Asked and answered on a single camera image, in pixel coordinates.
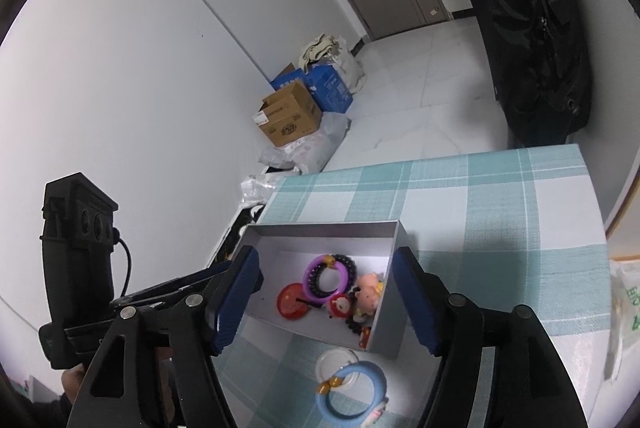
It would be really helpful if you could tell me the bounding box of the clear plastic bag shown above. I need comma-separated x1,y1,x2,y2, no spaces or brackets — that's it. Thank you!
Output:
240,173,287,209

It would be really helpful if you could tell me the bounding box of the red white charm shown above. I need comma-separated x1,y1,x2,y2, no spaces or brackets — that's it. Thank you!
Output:
327,295,354,322

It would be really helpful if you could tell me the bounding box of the person's left hand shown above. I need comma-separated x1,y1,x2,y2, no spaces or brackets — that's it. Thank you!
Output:
60,364,87,406

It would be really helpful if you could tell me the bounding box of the purple ring bracelet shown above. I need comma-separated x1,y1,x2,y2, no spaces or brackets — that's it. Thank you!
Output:
303,255,350,298

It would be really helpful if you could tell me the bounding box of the open blue box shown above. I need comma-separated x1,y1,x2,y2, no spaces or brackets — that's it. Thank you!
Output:
270,62,311,91

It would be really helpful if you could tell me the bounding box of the blue ring bracelet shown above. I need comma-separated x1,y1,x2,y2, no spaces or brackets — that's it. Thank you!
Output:
316,360,389,420

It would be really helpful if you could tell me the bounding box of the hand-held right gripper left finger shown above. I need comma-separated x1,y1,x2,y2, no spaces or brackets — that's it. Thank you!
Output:
66,246,263,428

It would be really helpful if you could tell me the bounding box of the white bag with green print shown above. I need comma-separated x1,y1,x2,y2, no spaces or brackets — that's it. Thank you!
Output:
602,258,640,384

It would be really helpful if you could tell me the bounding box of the white tote bag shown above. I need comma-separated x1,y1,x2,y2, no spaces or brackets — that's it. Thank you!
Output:
299,34,366,96

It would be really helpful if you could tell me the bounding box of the pink white charm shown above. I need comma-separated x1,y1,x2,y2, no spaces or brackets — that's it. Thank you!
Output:
367,398,390,424

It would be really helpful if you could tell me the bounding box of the brown bear charm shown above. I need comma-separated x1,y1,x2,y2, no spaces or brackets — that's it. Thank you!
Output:
316,378,346,397

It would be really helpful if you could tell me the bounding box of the white round lid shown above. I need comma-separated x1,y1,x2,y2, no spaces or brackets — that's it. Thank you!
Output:
315,346,360,387

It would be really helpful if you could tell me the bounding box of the pink pig charm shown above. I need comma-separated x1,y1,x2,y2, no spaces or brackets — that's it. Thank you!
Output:
356,273,386,317

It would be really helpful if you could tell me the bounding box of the blue printed box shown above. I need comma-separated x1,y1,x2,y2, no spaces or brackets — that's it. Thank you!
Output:
304,64,355,114

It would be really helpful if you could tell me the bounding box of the red round badge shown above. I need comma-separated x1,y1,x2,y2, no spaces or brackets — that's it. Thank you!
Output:
277,284,314,320

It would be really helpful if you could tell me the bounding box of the black cable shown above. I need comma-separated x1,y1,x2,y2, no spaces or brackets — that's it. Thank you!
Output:
112,233,134,297

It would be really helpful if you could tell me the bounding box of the teal checkered tablecloth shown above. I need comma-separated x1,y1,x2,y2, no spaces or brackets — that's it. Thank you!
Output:
212,143,611,428

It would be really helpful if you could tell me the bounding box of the black backpack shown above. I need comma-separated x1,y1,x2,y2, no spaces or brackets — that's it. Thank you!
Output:
447,0,594,149

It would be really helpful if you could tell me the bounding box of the white plastic bag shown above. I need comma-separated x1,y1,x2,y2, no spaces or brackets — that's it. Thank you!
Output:
257,112,351,174

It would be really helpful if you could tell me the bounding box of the black white patterned mat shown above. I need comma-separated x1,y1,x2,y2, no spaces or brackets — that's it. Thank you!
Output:
212,203,266,269

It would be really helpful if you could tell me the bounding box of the brown cardboard box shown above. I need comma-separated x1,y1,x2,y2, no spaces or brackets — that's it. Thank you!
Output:
252,80,324,149

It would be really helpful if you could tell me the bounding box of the silver grey cardboard box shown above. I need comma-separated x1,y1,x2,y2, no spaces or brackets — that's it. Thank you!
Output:
235,219,409,357

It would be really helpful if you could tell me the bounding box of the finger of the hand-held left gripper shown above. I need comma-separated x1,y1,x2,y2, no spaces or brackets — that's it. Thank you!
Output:
107,260,236,309

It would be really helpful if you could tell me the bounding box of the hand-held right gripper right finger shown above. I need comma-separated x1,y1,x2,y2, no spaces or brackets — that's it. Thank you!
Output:
391,247,591,428

